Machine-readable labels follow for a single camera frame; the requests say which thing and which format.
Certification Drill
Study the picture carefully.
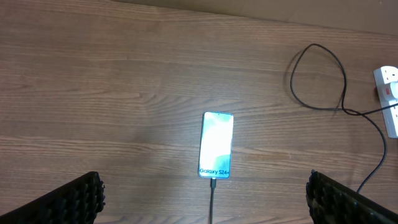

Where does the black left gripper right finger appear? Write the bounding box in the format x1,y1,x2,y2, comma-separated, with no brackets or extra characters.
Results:
306,170,397,224

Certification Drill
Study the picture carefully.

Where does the white power strip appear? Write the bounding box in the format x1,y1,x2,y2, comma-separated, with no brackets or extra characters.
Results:
373,66,397,138

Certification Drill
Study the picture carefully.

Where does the white charger plug adapter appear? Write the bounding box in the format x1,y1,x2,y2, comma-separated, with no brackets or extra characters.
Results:
380,82,398,101

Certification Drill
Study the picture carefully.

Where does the black USB charging cable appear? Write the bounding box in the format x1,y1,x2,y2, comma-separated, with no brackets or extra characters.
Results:
208,43,398,224

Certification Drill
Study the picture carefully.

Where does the black smartphone blue screen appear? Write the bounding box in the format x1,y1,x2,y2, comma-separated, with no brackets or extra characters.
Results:
198,111,234,179

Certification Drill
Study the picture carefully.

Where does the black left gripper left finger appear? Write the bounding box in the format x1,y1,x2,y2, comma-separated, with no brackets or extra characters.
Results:
1,171,105,224

